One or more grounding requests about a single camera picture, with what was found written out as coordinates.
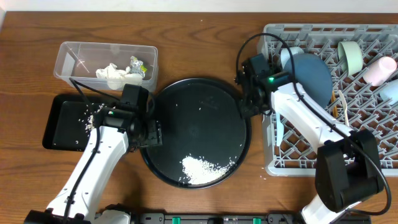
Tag pink cup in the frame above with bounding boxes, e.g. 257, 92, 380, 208
363, 56, 397, 86

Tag dark blue bowl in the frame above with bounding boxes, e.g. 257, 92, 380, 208
293, 54, 333, 108

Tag rice pile on rectangular tray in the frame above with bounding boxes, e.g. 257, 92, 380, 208
78, 103, 106, 137

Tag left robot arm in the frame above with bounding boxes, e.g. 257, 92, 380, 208
24, 84, 162, 224

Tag light blue small bowl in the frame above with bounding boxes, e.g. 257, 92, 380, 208
280, 47, 304, 68

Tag foil snack wrapper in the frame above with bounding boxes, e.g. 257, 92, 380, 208
129, 56, 147, 79

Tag round black serving tray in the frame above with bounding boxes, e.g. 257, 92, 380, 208
141, 78, 252, 189

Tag white napkin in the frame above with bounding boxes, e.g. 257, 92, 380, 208
96, 63, 145, 90

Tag clear plastic waste bin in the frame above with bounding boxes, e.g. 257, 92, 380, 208
53, 42, 159, 92

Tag wooden chopstick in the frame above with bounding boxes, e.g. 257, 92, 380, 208
331, 91, 339, 118

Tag rice pile on round tray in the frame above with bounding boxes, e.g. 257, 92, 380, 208
178, 156, 236, 185

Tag light blue plastic knife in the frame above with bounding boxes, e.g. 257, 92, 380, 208
275, 113, 284, 147

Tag grey dishwasher rack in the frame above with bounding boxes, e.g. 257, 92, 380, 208
262, 24, 397, 177

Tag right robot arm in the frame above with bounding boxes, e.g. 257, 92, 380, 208
236, 54, 387, 223

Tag white plastic spoon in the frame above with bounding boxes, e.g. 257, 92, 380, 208
338, 90, 349, 126

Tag teal green bowl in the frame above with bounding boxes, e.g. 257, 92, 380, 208
338, 41, 363, 76

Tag black rectangular tray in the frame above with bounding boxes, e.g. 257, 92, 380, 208
42, 94, 125, 152

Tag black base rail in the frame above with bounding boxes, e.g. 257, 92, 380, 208
93, 205, 373, 224

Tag light blue cup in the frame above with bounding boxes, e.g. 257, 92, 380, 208
379, 80, 398, 105

